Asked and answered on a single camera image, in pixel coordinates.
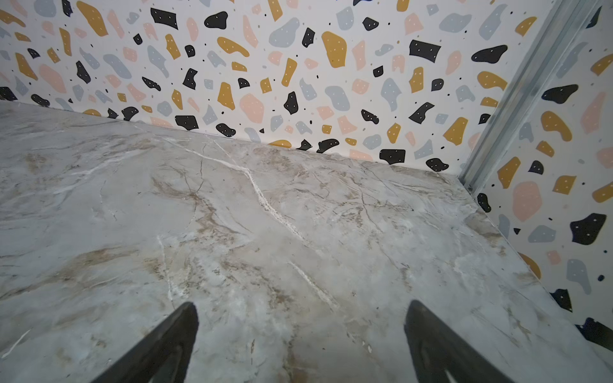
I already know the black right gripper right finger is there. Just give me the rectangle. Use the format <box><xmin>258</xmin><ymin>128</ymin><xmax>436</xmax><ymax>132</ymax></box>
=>
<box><xmin>404</xmin><ymin>300</ymin><xmax>511</xmax><ymax>382</ymax></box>

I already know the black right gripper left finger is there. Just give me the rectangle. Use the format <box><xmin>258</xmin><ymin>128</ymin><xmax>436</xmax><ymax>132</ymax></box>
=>
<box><xmin>94</xmin><ymin>302</ymin><xmax>199</xmax><ymax>382</ymax></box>

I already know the aluminium corner post right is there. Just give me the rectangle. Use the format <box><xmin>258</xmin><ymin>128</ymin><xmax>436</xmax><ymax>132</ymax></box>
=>
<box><xmin>458</xmin><ymin>1</ymin><xmax>603</xmax><ymax>197</ymax></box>

